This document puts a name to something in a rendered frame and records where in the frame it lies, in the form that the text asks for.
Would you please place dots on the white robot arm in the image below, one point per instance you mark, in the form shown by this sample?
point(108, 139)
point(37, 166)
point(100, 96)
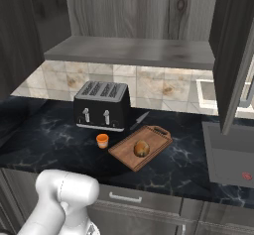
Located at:
point(63, 192)

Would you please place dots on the orange jam jar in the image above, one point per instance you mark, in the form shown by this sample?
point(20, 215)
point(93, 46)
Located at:
point(102, 141)

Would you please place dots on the round brown bread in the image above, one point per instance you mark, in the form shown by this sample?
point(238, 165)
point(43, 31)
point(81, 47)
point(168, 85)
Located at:
point(141, 148)

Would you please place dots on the wooden cutting board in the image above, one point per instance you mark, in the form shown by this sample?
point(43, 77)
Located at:
point(155, 141)

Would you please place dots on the dark wooden cabinet door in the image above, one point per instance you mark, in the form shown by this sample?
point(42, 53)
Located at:
point(231, 47)
point(16, 37)

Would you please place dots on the grey kitchen knife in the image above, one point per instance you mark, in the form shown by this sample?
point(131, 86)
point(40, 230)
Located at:
point(139, 121)

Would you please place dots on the black four-slot toaster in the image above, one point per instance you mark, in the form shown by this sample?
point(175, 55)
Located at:
point(101, 111)

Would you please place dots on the grey drawer front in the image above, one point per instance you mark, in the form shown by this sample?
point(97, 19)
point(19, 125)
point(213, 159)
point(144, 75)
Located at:
point(158, 197)

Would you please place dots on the grey sink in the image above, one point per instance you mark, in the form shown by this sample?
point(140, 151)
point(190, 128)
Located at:
point(228, 153)

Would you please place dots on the grey cupboard door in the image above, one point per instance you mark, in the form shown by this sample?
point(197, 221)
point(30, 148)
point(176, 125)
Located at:
point(139, 224)
point(225, 219)
point(16, 196)

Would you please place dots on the grey tap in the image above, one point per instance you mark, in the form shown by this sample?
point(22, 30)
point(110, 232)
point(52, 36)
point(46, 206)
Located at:
point(247, 96)

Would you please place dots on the grey wooden wall cabinet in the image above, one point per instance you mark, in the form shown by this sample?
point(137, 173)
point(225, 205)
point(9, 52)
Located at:
point(132, 50)

